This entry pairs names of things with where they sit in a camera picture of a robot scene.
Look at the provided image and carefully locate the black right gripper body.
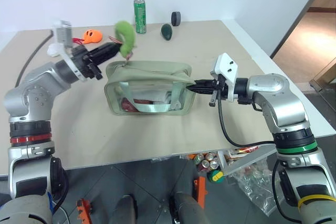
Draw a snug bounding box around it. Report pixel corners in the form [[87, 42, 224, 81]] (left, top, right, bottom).
[[208, 70, 229, 108]]

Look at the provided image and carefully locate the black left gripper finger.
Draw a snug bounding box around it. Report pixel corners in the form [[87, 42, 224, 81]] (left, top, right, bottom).
[[90, 42, 121, 58], [92, 48, 121, 65]]

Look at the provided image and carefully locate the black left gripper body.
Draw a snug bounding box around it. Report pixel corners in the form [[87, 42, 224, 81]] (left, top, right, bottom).
[[70, 45, 103, 80]]

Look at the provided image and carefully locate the green plush keychain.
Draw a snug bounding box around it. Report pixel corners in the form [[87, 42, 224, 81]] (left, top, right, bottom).
[[112, 20, 139, 61]]

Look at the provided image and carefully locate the green pouch with clear window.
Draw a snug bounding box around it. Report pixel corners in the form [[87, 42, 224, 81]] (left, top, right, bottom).
[[103, 60, 196, 116]]

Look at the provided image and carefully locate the green drink can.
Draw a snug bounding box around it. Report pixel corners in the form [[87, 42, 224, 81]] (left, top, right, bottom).
[[133, 0, 148, 35]]

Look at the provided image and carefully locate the red packet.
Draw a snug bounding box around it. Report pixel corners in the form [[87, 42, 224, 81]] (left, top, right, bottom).
[[121, 98, 155, 112]]

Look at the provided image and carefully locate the dark green avocado toy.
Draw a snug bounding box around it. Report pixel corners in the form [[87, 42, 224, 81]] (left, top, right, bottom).
[[160, 23, 173, 41]]

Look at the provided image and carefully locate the green and yellow round toy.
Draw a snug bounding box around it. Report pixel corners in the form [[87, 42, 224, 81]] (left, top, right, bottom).
[[207, 169, 225, 183]]

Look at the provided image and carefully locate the orange clamp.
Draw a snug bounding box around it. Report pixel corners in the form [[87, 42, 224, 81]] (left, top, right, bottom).
[[76, 198, 94, 224], [193, 176, 208, 209]]

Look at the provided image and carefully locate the clear plastic bag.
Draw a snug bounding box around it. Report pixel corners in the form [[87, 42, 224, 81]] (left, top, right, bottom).
[[230, 162, 283, 216]]

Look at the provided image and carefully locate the dark rounded shape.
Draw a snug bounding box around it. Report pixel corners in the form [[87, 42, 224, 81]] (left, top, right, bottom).
[[169, 191, 208, 224]]

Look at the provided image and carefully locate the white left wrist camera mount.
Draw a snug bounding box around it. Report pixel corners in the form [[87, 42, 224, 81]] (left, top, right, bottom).
[[51, 20, 89, 82]]

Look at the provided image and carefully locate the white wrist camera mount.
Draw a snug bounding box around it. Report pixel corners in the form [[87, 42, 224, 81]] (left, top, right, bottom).
[[51, 20, 89, 82], [212, 52, 239, 103]]

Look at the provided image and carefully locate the orange plush keychain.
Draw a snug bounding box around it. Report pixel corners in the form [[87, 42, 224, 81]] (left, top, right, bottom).
[[72, 29, 103, 45]]

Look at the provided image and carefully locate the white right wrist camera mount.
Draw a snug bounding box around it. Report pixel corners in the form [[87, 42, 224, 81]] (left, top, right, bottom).
[[212, 52, 239, 103]]

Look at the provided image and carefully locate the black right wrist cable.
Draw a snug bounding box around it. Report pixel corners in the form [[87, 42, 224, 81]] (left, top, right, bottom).
[[217, 95, 278, 148]]

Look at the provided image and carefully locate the dark left wrist cable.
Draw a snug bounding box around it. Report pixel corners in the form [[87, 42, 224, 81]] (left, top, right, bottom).
[[14, 31, 55, 88]]

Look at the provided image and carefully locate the metal door frame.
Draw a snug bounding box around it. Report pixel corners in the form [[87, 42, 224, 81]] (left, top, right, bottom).
[[309, 58, 336, 93]]

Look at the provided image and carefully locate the black left elbow cable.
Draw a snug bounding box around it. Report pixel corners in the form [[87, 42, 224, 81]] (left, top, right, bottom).
[[49, 157, 70, 213]]

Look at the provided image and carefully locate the black elbow cable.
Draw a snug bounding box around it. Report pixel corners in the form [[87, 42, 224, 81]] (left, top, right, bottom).
[[271, 159, 302, 222], [49, 157, 70, 213]]

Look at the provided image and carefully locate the black right elbow cable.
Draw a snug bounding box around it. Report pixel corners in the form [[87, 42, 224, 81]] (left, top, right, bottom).
[[271, 159, 302, 222]]

